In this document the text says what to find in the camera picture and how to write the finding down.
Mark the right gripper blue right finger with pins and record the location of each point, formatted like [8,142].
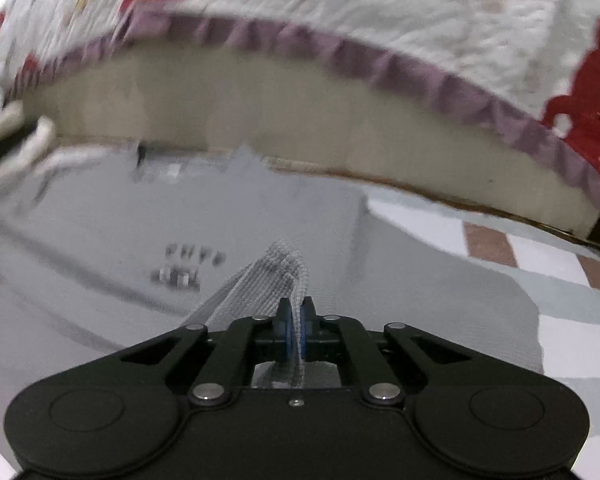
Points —
[346,343]

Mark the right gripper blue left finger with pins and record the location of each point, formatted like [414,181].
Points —
[238,350]

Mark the grey waffle knit shirt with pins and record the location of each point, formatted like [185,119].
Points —
[202,213]

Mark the folded cream white garment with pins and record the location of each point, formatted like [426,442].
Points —
[12,120]

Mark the quilted bear pattern bedspread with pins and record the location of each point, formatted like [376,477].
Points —
[530,69]

